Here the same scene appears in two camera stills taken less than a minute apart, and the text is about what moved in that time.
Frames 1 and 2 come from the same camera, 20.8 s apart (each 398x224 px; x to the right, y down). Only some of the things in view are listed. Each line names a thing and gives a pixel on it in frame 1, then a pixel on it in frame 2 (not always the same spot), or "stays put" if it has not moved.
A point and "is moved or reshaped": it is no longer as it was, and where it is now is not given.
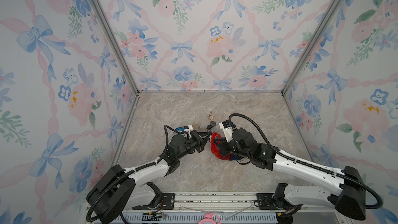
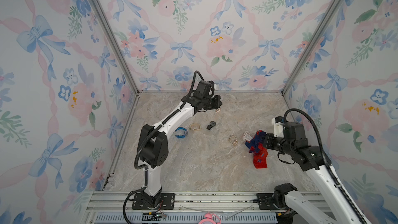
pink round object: [208, 220] stays put
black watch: [212, 124] stays put
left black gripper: [200, 142] to [217, 103]
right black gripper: [222, 144] to [267, 142]
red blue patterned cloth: [215, 150] is moved or reshaped
